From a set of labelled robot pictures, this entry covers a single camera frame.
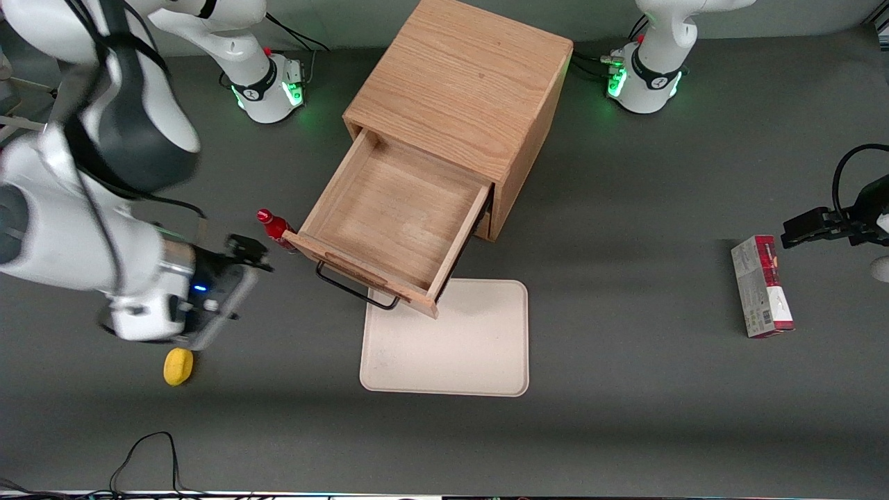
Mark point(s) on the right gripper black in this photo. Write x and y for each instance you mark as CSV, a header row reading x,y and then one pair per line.
x,y
217,271

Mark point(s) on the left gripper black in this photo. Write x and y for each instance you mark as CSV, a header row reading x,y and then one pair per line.
x,y
868,207

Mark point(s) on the light wooden open-top drawer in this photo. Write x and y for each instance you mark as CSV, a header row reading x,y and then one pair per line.
x,y
396,215

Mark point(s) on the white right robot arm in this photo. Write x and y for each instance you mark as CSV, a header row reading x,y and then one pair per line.
x,y
55,236

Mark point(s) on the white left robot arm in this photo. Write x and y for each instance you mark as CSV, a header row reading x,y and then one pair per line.
x,y
649,76

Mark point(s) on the light wooden drawer cabinet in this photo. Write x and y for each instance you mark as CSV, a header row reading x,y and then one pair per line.
x,y
465,83

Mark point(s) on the red small bottle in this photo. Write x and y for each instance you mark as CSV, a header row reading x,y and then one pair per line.
x,y
274,226

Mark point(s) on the red plaid cardboard box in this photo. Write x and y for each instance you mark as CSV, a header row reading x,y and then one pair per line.
x,y
760,285

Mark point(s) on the yellow lemon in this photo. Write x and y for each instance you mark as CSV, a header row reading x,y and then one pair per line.
x,y
178,366

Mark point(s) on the cream white flat tray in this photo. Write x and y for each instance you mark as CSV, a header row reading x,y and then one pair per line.
x,y
444,347

